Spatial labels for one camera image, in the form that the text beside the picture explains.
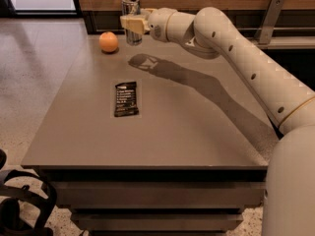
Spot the right metal wall bracket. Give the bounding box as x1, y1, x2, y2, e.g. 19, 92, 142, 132
254, 0, 285, 45

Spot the silver redbull can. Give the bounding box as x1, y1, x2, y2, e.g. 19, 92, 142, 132
121, 0, 142, 46

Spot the black snack bar wrapper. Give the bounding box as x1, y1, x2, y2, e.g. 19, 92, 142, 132
114, 82, 139, 117

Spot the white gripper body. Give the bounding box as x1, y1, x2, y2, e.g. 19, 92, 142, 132
148, 8, 176, 42

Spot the black chair base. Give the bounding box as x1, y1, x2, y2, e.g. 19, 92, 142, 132
0, 148, 58, 236

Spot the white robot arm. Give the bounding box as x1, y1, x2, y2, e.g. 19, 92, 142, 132
120, 7, 315, 236

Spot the orange fruit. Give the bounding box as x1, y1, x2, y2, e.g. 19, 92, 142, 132
99, 31, 118, 53

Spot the grey drawer cabinet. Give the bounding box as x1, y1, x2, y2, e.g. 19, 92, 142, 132
23, 38, 276, 235

